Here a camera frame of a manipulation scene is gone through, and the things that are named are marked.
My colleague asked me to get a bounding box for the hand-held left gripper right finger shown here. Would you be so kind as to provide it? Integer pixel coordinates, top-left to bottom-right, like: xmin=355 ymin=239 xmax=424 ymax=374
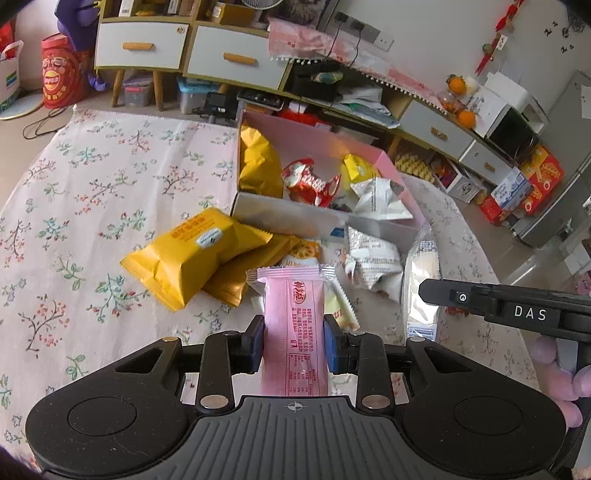
xmin=323 ymin=314 xmax=509 ymax=409

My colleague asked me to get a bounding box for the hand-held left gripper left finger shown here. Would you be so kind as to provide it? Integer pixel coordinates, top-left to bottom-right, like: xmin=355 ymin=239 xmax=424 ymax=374
xmin=92 ymin=315 xmax=265 ymax=414

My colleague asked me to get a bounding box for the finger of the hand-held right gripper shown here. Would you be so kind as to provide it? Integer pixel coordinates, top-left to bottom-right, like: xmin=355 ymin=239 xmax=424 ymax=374
xmin=418 ymin=278 xmax=492 ymax=319

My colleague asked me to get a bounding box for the pink snack packet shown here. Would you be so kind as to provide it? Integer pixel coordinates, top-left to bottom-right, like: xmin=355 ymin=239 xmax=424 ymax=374
xmin=246 ymin=265 xmax=337 ymax=398

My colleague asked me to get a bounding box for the long clear snack packet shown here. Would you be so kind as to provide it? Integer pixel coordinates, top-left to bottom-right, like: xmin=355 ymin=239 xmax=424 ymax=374
xmin=399 ymin=226 xmax=444 ymax=340

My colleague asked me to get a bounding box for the golden brown snack packet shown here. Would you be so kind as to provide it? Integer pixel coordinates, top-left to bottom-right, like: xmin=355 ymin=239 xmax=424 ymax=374
xmin=203 ymin=234 xmax=301 ymax=308

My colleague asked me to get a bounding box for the white text packet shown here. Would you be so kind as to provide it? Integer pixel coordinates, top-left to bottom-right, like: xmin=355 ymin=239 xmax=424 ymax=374
xmin=344 ymin=224 xmax=402 ymax=291

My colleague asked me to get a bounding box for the cream snack packet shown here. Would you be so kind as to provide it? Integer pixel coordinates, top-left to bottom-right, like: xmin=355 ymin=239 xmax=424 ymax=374
xmin=279 ymin=239 xmax=360 ymax=332

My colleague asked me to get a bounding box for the yellow packet white sticker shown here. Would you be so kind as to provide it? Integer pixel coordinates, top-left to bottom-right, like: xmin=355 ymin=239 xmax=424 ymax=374
xmin=121 ymin=208 xmax=273 ymax=311

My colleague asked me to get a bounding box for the white packet nut print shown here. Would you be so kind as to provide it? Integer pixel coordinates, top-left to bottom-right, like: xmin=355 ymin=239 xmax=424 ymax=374
xmin=351 ymin=178 xmax=414 ymax=221

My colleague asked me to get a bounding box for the white box pink inside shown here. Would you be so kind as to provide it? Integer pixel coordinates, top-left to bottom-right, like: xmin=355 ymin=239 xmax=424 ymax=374
xmin=230 ymin=108 xmax=426 ymax=254

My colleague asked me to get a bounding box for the small red snack packet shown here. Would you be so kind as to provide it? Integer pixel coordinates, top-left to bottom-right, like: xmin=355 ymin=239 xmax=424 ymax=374
xmin=295 ymin=173 xmax=342 ymax=208
xmin=281 ymin=158 xmax=320 ymax=195

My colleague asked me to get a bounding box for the bright yellow snack packet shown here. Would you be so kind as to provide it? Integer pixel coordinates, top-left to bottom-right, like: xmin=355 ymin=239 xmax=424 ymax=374
xmin=342 ymin=154 xmax=382 ymax=183

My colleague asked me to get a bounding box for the crinkled mustard snack packet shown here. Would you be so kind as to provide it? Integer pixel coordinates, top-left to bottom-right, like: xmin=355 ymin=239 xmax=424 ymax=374
xmin=240 ymin=124 xmax=284 ymax=199

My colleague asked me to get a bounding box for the person's right hand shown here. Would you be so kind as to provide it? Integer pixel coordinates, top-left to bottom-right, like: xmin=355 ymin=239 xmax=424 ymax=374
xmin=531 ymin=337 xmax=583 ymax=430

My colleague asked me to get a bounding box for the white printed carton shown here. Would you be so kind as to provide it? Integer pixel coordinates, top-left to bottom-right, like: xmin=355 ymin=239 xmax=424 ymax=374
xmin=436 ymin=159 xmax=485 ymax=204

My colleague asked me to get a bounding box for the blue white carton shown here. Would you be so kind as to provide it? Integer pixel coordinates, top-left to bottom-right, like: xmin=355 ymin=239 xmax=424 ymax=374
xmin=491 ymin=166 xmax=533 ymax=208

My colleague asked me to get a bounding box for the yellow egg tray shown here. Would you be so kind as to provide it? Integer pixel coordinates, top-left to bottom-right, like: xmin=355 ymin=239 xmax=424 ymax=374
xmin=394 ymin=154 xmax=435 ymax=183

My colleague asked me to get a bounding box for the red carton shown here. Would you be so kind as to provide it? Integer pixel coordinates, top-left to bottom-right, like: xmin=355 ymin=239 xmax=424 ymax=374
xmin=480 ymin=145 xmax=565 ymax=225

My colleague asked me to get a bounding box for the grey refrigerator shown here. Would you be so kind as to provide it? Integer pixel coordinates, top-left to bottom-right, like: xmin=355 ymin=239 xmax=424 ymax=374
xmin=515 ymin=69 xmax=591 ymax=250

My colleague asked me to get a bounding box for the white microwave oven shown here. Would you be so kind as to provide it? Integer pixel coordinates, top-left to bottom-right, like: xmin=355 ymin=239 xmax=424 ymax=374
xmin=485 ymin=104 xmax=550 ymax=160

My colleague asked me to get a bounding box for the white printed bag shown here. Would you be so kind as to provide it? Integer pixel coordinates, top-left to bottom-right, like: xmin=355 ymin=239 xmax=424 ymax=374
xmin=466 ymin=85 xmax=504 ymax=134

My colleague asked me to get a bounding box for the glass jar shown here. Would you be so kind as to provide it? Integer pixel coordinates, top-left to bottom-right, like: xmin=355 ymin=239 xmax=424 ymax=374
xmin=436 ymin=90 xmax=462 ymax=114

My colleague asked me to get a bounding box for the folded paper stack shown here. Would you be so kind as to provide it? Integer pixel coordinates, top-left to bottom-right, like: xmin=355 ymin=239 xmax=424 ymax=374
xmin=332 ymin=85 xmax=402 ymax=129

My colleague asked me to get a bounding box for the floral tablecloth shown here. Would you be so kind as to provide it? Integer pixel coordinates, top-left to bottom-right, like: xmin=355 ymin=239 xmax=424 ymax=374
xmin=0 ymin=104 xmax=541 ymax=462

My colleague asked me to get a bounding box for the white foam box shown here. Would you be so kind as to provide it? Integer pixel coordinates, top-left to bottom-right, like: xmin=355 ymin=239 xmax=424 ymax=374
xmin=480 ymin=71 xmax=529 ymax=109

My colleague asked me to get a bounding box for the red box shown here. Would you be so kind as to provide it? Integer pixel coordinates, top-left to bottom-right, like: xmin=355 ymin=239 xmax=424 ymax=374
xmin=277 ymin=108 xmax=333 ymax=132

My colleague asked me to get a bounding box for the black electronic device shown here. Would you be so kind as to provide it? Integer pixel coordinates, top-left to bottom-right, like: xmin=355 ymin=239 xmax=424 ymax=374
xmin=193 ymin=91 xmax=237 ymax=125

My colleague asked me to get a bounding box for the black tray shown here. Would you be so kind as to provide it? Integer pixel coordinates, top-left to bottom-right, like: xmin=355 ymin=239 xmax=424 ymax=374
xmin=238 ymin=88 xmax=287 ymax=110

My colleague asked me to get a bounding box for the green patterned pouch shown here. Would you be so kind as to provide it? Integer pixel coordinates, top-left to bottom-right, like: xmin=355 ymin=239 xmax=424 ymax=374
xmin=311 ymin=69 xmax=345 ymax=86

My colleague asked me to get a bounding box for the blue lidded storage box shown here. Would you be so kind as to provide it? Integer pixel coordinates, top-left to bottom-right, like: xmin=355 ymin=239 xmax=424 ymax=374
xmin=178 ymin=78 xmax=218 ymax=115

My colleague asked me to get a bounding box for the clear storage box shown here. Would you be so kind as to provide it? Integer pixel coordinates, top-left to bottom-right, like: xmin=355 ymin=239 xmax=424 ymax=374
xmin=122 ymin=74 xmax=155 ymax=108

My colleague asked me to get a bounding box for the pink fringed cloth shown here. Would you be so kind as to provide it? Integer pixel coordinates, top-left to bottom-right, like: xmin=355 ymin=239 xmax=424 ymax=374
xmin=268 ymin=18 xmax=444 ymax=107

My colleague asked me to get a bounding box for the red printed bag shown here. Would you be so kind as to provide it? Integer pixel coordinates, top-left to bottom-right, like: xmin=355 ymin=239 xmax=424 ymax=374
xmin=41 ymin=33 xmax=90 ymax=109

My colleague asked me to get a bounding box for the cardboard box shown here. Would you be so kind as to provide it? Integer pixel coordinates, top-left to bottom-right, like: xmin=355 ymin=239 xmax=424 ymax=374
xmin=212 ymin=2 xmax=257 ymax=26

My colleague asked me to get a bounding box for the wooden cabinet with shelves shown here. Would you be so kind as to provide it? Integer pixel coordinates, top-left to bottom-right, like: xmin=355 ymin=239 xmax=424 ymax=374
xmin=92 ymin=0 xmax=520 ymax=185

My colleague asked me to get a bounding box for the white shopping bag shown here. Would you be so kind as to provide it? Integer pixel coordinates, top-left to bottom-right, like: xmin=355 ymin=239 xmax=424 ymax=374
xmin=0 ymin=41 xmax=24 ymax=116

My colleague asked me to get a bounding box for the purple plush toy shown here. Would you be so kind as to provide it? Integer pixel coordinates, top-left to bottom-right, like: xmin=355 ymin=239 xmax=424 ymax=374
xmin=54 ymin=0 xmax=112 ymax=90

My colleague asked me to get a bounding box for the white drawer wooden handle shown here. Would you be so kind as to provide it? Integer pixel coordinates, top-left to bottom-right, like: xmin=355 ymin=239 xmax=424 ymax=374
xmin=187 ymin=25 xmax=289 ymax=90
xmin=95 ymin=22 xmax=190 ymax=70
xmin=402 ymin=99 xmax=474 ymax=160
xmin=462 ymin=141 xmax=518 ymax=185

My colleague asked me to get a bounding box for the red wall ornament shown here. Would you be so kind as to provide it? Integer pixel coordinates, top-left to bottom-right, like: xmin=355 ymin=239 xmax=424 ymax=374
xmin=475 ymin=0 xmax=527 ymax=75

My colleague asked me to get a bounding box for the black power cable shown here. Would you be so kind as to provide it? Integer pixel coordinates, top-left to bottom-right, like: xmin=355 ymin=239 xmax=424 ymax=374
xmin=346 ymin=25 xmax=363 ymax=68
xmin=318 ymin=18 xmax=345 ymax=63

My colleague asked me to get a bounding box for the grey wall outlet row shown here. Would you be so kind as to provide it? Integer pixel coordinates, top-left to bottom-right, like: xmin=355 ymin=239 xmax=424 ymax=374
xmin=332 ymin=11 xmax=395 ymax=51

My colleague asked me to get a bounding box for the black floor cable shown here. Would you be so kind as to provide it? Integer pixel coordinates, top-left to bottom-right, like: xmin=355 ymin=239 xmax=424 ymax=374
xmin=23 ymin=106 xmax=77 ymax=140

